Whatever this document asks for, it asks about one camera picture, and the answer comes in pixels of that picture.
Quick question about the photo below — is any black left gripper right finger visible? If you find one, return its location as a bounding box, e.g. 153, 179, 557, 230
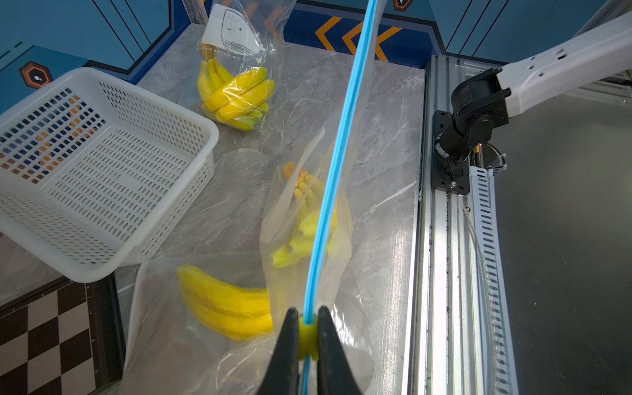
317, 305, 361, 395

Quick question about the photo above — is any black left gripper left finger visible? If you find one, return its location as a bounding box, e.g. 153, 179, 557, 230
256, 308, 300, 395

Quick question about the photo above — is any clear zip bag blue seal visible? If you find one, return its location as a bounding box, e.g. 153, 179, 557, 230
257, 1, 385, 394

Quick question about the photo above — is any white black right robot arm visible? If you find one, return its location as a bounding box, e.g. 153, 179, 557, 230
431, 13, 631, 194

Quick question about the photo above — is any clear bag near left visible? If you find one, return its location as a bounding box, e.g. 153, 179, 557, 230
120, 252, 276, 394

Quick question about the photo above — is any yellow green banana bunch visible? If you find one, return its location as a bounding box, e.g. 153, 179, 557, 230
197, 58, 276, 132

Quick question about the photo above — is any clear bag far right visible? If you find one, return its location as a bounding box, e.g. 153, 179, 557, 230
198, 1, 296, 132

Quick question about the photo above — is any black white chessboard box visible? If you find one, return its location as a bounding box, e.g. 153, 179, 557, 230
1, 276, 125, 394

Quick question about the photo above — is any white perforated plastic basket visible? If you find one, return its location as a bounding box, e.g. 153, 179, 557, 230
1, 67, 219, 283

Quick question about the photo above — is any aluminium front rail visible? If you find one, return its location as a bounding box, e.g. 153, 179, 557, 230
403, 56, 518, 394

